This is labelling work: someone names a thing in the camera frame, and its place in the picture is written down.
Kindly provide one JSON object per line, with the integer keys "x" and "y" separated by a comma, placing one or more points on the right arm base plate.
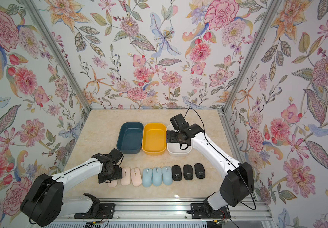
{"x": 213, "y": 207}

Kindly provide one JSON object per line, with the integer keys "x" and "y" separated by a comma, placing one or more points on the yellow storage box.
{"x": 154, "y": 139}

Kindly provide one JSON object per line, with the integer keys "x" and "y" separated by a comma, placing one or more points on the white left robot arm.
{"x": 45, "y": 201}

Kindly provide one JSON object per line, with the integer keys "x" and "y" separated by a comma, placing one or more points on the right aluminium corner post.
{"x": 269, "y": 14}

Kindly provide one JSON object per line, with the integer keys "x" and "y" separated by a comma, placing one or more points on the white storage box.
{"x": 173, "y": 145}

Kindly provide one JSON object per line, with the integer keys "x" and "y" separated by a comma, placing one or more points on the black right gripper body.
{"x": 175, "y": 137}

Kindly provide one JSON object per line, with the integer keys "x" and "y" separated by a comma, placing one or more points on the left aluminium corner post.
{"x": 41, "y": 25}

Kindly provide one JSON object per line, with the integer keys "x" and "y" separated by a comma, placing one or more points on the light blue mouse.
{"x": 147, "y": 177}
{"x": 167, "y": 175}
{"x": 157, "y": 176}

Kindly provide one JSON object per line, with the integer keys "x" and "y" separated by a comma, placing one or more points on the black mouse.
{"x": 188, "y": 172}
{"x": 199, "y": 171}
{"x": 176, "y": 173}

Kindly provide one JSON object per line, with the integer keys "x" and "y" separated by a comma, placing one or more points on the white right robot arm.
{"x": 237, "y": 177}

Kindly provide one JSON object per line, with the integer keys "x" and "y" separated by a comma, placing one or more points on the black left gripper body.
{"x": 115, "y": 173}

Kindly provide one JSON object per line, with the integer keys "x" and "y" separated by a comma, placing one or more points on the pink mouse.
{"x": 136, "y": 177}
{"x": 113, "y": 183}
{"x": 126, "y": 176}

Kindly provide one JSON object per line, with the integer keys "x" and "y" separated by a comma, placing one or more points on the aluminium front rail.
{"x": 169, "y": 213}

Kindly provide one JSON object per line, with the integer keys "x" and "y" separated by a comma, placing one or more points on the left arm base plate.
{"x": 97, "y": 210}

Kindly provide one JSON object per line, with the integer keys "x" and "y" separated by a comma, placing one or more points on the aluminium corner post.
{"x": 41, "y": 25}
{"x": 269, "y": 14}

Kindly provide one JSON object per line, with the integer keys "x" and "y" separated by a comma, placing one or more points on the dark teal storage box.
{"x": 130, "y": 138}

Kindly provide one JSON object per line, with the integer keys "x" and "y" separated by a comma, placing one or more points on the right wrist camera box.
{"x": 178, "y": 121}

